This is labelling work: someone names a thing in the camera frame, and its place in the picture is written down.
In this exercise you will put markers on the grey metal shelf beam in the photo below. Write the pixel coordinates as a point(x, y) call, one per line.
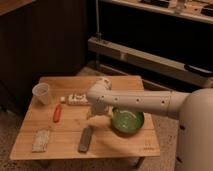
point(148, 61)

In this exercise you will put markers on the white snack packet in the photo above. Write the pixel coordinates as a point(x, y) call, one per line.
point(77, 99)

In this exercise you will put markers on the green bowl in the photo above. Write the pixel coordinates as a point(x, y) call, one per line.
point(127, 122)

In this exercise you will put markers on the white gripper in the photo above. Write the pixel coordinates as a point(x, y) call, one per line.
point(99, 110)

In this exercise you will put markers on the orange carrot toy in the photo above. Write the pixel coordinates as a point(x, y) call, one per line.
point(57, 113)

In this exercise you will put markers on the wooden table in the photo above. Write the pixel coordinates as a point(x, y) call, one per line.
point(65, 135)

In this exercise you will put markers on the clear plastic cup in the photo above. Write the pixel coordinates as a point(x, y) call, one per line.
point(42, 92)

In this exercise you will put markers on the small white cube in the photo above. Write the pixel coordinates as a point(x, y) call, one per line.
point(62, 99)

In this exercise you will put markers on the dark grey eraser block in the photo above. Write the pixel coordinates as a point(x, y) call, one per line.
point(85, 140)

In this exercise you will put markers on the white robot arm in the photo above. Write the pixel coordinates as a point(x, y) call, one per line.
point(194, 150)

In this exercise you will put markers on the metal pole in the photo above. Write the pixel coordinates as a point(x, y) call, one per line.
point(98, 33)

